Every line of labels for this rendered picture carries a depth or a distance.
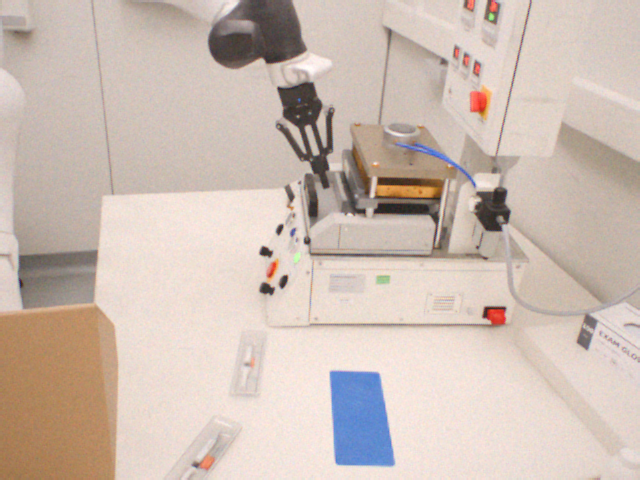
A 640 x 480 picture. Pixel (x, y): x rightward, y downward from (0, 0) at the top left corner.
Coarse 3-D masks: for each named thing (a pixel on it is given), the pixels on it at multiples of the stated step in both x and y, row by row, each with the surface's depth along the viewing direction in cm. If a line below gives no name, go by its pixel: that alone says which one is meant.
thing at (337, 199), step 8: (336, 176) 142; (320, 184) 147; (336, 184) 140; (344, 184) 148; (304, 192) 143; (320, 192) 143; (328, 192) 143; (336, 192) 140; (344, 192) 134; (304, 200) 141; (320, 200) 139; (328, 200) 139; (336, 200) 140; (344, 200) 131; (352, 200) 140; (304, 208) 140; (320, 208) 135; (328, 208) 136; (336, 208) 136; (344, 208) 131; (352, 208) 137; (320, 216) 132; (312, 224) 128
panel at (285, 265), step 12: (288, 204) 151; (300, 204) 147; (300, 216) 143; (300, 228) 139; (276, 240) 154; (288, 240) 144; (300, 240) 135; (276, 252) 149; (288, 252) 140; (300, 252) 130; (276, 264) 144; (288, 264) 136; (300, 264) 128; (276, 276) 141; (288, 276) 132; (276, 288) 137; (276, 300) 133
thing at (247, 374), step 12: (252, 336) 126; (264, 336) 126; (240, 348) 122; (252, 348) 123; (264, 348) 123; (240, 360) 119; (252, 360) 119; (240, 372) 116; (252, 372) 116; (240, 384) 113; (252, 384) 114
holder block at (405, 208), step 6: (378, 204) 137; (384, 204) 137; (390, 204) 134; (396, 204) 134; (402, 204) 134; (408, 204) 138; (414, 204) 139; (420, 204) 139; (426, 204) 135; (432, 204) 135; (360, 210) 133; (378, 210) 131; (384, 210) 131; (390, 210) 131; (396, 210) 132; (402, 210) 132; (408, 210) 132; (414, 210) 136; (420, 210) 136; (426, 210) 134; (432, 210) 133; (432, 216) 132
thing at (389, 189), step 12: (360, 168) 134; (384, 180) 129; (396, 180) 129; (408, 180) 130; (420, 180) 130; (432, 180) 131; (384, 192) 127; (396, 192) 128; (408, 192) 128; (420, 192) 127; (432, 192) 129
